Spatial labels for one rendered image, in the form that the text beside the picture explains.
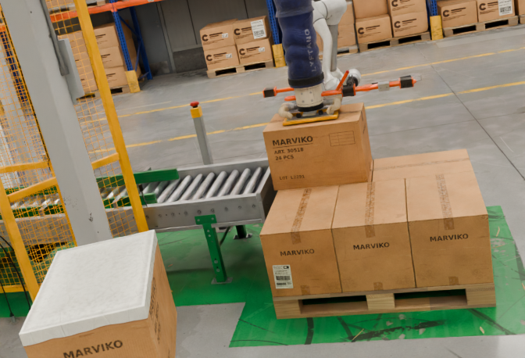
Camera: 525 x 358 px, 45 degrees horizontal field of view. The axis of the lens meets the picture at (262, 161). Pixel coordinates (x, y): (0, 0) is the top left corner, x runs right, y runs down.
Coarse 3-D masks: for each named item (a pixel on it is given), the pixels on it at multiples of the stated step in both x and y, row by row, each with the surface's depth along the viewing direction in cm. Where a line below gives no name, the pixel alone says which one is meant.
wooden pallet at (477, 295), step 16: (416, 288) 338; (432, 288) 337; (448, 288) 335; (480, 288) 331; (288, 304) 357; (320, 304) 364; (336, 304) 361; (352, 304) 358; (368, 304) 347; (384, 304) 345; (400, 304) 349; (416, 304) 346; (432, 304) 343; (448, 304) 340; (464, 304) 337; (480, 304) 335
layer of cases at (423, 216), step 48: (288, 192) 395; (336, 192) 380; (384, 192) 366; (432, 192) 353; (288, 240) 343; (336, 240) 337; (384, 240) 332; (432, 240) 327; (480, 240) 322; (288, 288) 354; (336, 288) 348; (384, 288) 342
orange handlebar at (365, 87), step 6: (366, 84) 388; (372, 84) 387; (390, 84) 381; (396, 84) 380; (276, 90) 424; (282, 90) 423; (288, 90) 423; (294, 90) 422; (360, 90) 385; (366, 90) 385; (288, 96) 400; (294, 96) 399
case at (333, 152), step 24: (336, 120) 381; (360, 120) 381; (288, 144) 389; (312, 144) 385; (336, 144) 382; (360, 144) 379; (288, 168) 395; (312, 168) 391; (336, 168) 388; (360, 168) 384
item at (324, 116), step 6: (300, 114) 391; (318, 114) 390; (324, 114) 387; (330, 114) 385; (336, 114) 384; (288, 120) 390; (294, 120) 389; (300, 120) 387; (306, 120) 386; (312, 120) 386; (318, 120) 385
